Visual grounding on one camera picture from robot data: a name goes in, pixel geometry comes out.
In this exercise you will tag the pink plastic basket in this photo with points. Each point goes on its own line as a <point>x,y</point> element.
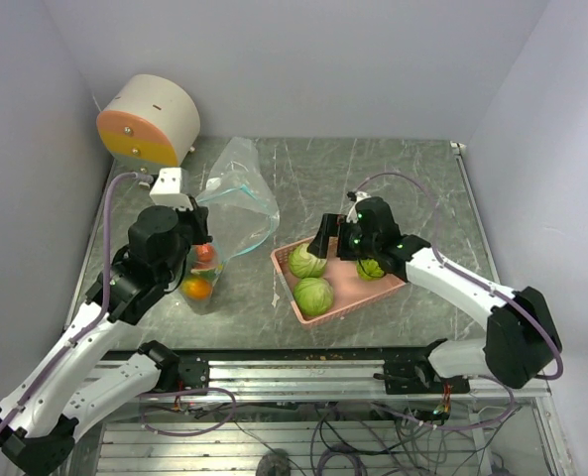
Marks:
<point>350,291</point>

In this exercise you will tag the orange mango fruit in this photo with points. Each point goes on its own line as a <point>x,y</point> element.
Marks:
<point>196,288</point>

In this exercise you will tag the light green round fruit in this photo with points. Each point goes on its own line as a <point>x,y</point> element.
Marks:
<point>369,270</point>

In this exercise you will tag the blue zipper clear bag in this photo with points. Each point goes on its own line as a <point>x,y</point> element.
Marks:
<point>243,211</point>

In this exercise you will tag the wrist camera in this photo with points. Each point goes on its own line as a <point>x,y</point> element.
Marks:
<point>170,188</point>
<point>357,195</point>

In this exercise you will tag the aluminium rail frame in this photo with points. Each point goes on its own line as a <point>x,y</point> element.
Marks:
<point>328,412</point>

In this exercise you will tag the round drawer cabinet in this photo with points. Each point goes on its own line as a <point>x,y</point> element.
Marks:
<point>151,123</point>

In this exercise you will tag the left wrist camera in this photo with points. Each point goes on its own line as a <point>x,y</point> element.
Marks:
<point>170,188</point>

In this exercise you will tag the dotted clear zip bag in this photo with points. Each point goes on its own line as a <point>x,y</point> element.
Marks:
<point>209,271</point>

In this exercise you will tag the white corner clip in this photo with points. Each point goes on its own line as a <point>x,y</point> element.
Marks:
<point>458,148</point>

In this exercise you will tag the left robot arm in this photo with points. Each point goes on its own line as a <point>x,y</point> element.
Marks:
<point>53,408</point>

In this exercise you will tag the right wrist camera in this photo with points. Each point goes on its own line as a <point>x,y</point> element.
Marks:
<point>357,195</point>

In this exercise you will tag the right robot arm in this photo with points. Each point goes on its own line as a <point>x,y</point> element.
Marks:
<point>520,336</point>

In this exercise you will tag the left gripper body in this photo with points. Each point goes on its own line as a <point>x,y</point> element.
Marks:
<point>191,224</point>

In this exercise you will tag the pale cabbage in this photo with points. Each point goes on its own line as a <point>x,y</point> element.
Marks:
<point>302,264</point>
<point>313,296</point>

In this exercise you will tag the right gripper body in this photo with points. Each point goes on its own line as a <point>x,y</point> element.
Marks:
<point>353,244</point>

